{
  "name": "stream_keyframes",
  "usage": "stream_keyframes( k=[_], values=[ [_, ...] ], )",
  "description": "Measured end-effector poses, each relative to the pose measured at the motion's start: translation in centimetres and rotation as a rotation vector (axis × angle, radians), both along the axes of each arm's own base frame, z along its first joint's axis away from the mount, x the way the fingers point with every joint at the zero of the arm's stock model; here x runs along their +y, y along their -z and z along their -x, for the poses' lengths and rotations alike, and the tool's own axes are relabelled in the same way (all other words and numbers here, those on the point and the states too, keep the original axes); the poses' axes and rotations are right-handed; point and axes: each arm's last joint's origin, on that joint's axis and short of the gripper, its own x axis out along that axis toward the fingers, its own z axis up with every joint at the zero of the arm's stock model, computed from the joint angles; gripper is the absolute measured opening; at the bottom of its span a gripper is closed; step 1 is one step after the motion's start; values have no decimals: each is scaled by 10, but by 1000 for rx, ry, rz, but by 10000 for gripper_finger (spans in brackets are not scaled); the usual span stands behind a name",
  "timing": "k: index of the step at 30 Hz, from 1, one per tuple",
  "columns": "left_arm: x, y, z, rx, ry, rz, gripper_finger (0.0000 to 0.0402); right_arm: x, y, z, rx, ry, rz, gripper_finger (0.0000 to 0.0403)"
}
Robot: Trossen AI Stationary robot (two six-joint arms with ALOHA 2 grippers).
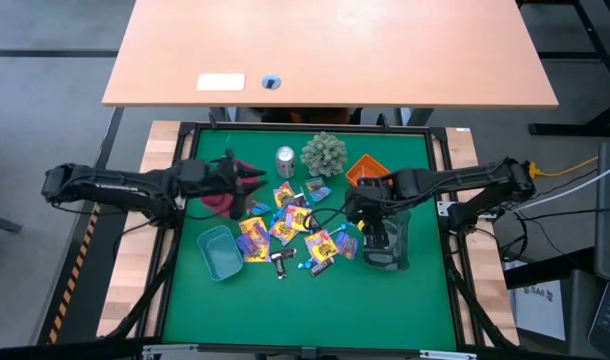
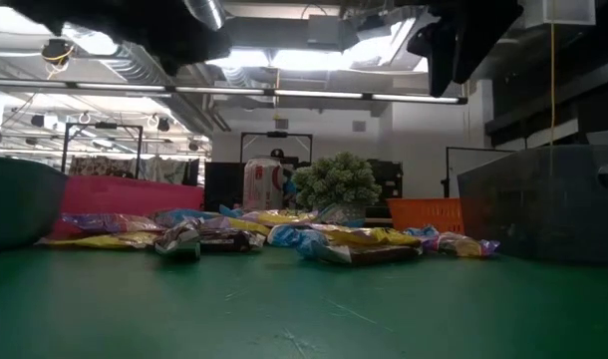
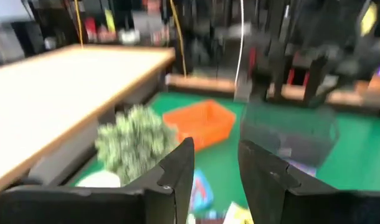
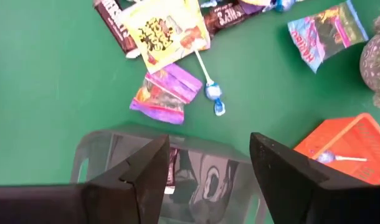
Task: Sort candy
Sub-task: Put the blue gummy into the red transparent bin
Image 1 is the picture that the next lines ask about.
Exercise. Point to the light wooden desk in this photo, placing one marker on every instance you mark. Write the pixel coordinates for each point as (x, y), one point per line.
(330, 45)

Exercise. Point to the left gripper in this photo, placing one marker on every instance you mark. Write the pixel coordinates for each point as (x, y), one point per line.
(210, 182)

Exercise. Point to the blue rainbow candy packet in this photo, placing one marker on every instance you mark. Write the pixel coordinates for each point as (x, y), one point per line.
(259, 208)

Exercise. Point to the purple candy packet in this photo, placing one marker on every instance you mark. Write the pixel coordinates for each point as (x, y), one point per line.
(347, 246)
(245, 245)

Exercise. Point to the artificial plant in pot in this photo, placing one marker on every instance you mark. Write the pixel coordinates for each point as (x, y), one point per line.
(324, 155)

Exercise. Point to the silver metal bracket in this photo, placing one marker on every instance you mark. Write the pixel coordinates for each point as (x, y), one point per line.
(447, 355)
(170, 350)

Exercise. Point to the white pad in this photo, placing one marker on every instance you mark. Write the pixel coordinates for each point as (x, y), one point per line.
(221, 82)

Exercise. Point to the black furniture foot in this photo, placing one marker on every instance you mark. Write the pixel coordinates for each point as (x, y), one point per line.
(2, 223)

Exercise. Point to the green table mat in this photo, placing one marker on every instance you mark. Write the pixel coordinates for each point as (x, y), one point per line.
(310, 310)

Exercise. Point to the grey translucent plastic bin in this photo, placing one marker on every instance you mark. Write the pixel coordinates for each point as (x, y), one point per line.
(402, 250)

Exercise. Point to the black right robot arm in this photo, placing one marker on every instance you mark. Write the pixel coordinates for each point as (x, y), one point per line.
(460, 175)

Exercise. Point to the black yellow hazard strip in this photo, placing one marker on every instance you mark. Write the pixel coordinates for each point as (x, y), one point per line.
(74, 270)

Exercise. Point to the black table base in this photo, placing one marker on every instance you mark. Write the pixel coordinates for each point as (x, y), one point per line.
(560, 129)

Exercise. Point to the red plastic bin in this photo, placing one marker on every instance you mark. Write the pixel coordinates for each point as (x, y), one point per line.
(217, 202)

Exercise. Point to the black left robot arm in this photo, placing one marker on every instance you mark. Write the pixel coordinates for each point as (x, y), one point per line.
(110, 185)

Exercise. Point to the brown Hershey's chocolate bar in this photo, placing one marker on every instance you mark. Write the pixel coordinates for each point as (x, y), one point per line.
(279, 270)
(321, 268)
(283, 254)
(299, 200)

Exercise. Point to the yellow Sour Patch packet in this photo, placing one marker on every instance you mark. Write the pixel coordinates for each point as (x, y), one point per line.
(283, 232)
(255, 228)
(298, 218)
(284, 194)
(259, 256)
(321, 246)

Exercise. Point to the orange plastic basket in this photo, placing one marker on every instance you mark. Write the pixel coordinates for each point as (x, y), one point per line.
(365, 170)

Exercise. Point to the blue lollipop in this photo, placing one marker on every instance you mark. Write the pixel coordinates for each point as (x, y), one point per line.
(278, 216)
(305, 264)
(341, 229)

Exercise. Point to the black table frame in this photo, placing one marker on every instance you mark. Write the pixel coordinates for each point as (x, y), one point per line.
(310, 126)

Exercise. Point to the silver soda can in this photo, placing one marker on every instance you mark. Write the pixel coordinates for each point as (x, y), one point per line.
(285, 162)

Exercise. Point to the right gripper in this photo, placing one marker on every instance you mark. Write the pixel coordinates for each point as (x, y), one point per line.
(372, 200)

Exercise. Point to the teal plastic bin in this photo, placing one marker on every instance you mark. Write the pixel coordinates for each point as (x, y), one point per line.
(220, 255)

